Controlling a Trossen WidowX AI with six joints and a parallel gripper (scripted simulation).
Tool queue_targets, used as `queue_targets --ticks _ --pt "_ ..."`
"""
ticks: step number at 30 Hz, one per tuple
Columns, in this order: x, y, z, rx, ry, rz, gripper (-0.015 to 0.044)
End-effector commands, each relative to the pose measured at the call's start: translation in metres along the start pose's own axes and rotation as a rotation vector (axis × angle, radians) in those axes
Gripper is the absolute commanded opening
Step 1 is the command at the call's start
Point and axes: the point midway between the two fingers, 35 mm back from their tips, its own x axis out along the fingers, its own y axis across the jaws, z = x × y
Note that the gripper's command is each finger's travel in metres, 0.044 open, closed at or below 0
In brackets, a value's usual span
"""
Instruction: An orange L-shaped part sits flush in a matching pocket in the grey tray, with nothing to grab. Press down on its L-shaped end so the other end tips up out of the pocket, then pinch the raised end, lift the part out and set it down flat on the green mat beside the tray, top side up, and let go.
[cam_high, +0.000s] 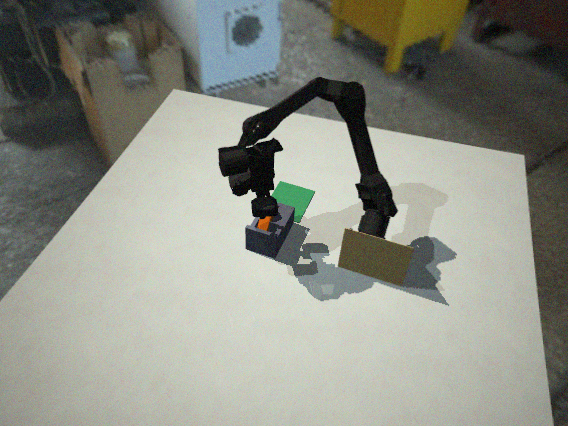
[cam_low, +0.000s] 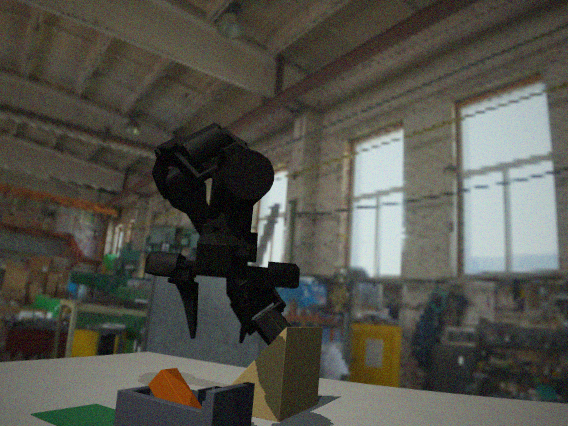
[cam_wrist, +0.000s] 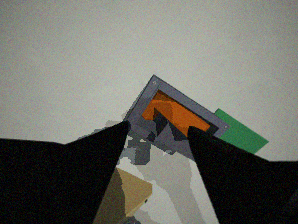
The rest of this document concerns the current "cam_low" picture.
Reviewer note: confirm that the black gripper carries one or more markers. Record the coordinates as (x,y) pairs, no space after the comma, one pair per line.
(182,273)

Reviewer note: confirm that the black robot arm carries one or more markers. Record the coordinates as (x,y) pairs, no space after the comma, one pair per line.
(240,178)

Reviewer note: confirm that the orange l-shaped part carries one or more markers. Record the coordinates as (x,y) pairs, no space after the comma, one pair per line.
(170,385)

